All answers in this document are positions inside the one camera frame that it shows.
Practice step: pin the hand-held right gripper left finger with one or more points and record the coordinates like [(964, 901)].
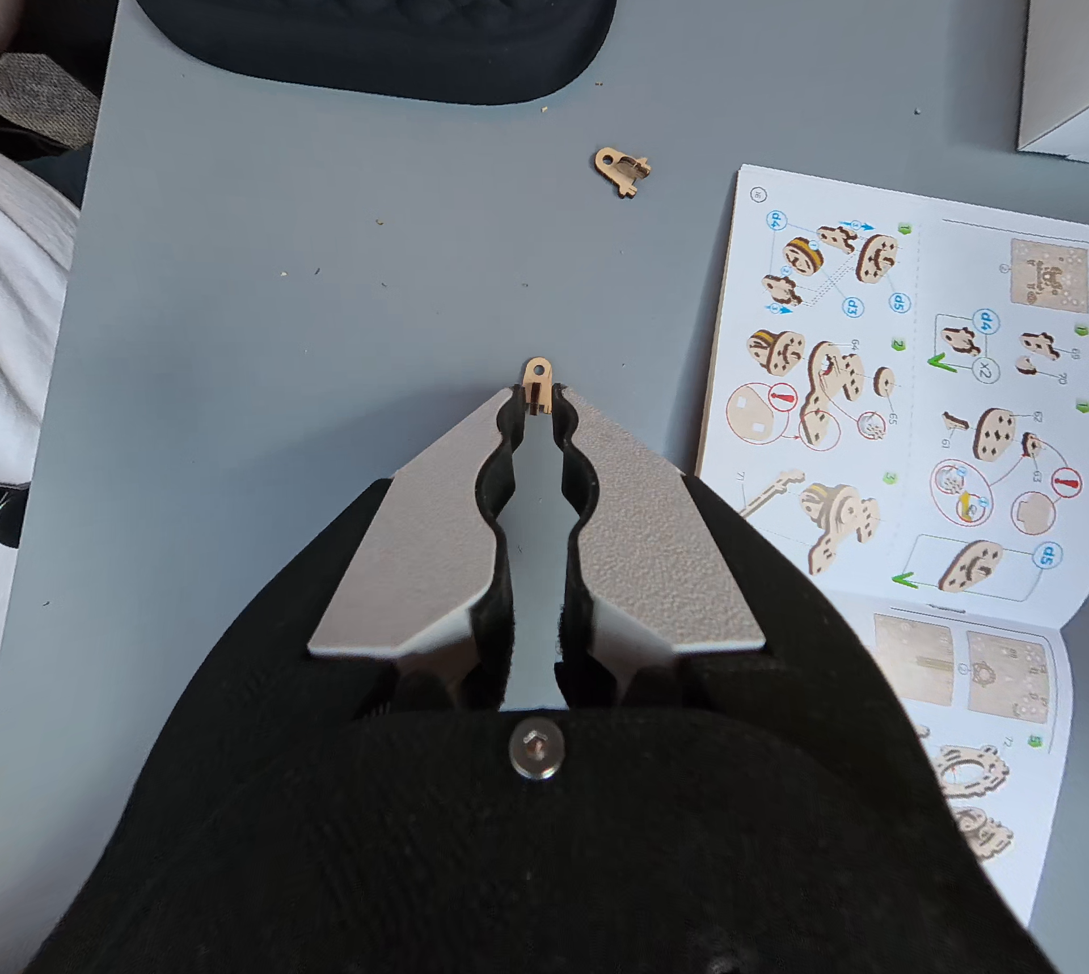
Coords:
[(408, 532)]

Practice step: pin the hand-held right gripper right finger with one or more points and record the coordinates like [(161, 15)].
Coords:
[(655, 540)]

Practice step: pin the small wooden puzzle piece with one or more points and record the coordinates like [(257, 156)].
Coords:
[(624, 170), (537, 383)]

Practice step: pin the assembly instruction booklet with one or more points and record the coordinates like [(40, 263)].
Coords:
[(919, 438)]

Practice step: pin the grey fabric chair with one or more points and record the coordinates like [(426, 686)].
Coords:
[(47, 98)]

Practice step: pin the person's white shirt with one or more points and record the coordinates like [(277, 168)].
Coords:
[(30, 311)]

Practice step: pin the white box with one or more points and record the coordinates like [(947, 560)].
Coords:
[(1057, 21)]

